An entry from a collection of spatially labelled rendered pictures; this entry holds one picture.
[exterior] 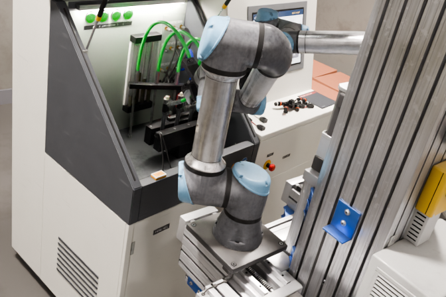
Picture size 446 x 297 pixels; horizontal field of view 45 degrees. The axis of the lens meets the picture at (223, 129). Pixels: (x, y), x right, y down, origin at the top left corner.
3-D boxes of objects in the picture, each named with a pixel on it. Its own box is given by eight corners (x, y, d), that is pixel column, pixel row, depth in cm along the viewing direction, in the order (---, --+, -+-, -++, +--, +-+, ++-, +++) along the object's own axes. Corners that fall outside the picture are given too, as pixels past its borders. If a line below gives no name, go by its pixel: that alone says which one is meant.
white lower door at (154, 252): (117, 352, 227) (135, 225, 195) (114, 349, 228) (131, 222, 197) (222, 286, 272) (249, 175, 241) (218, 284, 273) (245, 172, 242)
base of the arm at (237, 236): (271, 241, 161) (279, 215, 157) (234, 257, 152) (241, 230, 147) (239, 213, 171) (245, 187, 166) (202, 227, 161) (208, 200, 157)
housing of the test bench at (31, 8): (39, 289, 262) (50, -15, 193) (10, 256, 277) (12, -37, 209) (231, 199, 360) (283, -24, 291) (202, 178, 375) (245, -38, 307)
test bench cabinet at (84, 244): (109, 370, 230) (128, 226, 194) (38, 289, 262) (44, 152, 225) (221, 298, 279) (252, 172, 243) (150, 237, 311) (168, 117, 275)
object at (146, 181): (137, 222, 197) (142, 186, 189) (130, 215, 199) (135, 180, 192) (247, 174, 240) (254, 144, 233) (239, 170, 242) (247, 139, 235)
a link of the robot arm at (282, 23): (300, 53, 183) (269, 44, 185) (306, 44, 192) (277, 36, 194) (306, 31, 179) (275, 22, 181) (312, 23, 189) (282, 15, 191)
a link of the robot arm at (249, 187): (266, 223, 152) (277, 183, 146) (220, 217, 151) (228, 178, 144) (261, 198, 163) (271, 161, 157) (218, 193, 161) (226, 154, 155)
